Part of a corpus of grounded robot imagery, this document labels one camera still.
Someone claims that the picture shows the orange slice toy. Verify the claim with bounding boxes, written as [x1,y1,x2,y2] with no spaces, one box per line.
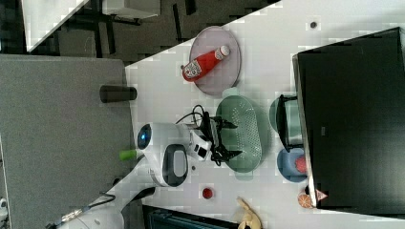
[298,194,312,209]

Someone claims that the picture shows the purple round plate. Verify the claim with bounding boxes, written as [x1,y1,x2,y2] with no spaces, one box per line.
[189,26,242,95]

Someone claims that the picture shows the green mug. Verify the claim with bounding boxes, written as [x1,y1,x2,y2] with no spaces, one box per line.
[269,94,303,152]

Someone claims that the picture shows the red button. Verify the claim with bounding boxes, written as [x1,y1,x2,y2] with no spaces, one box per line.
[202,188,213,199]

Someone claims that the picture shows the toaster oven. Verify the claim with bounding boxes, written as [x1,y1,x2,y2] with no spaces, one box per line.
[292,27,405,219]

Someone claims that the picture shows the red ketchup bottle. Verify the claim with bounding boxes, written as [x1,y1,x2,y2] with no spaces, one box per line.
[181,46,230,82]

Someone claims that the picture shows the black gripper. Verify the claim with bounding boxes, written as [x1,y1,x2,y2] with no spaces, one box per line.
[200,112,242,162]

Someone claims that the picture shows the black cylinder post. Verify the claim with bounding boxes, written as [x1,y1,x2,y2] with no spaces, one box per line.
[99,85,138,103]

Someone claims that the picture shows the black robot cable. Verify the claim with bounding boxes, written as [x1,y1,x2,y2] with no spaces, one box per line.
[175,104,208,128]

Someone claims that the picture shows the toy banana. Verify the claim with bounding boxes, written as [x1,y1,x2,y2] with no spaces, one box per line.
[237,197,262,229]

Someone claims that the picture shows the green cylinder cap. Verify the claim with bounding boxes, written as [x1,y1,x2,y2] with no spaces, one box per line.
[119,150,137,161]

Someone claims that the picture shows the blue small bowl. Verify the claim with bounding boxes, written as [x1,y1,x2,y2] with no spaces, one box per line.
[277,148,307,183]

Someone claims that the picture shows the toy strawberry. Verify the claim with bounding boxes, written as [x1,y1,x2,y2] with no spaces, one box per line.
[295,156,307,174]

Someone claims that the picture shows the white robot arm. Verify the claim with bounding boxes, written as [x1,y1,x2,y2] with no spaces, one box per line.
[47,112,239,229]

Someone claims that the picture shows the green oval strainer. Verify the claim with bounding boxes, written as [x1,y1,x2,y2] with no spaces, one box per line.
[216,88,263,181]

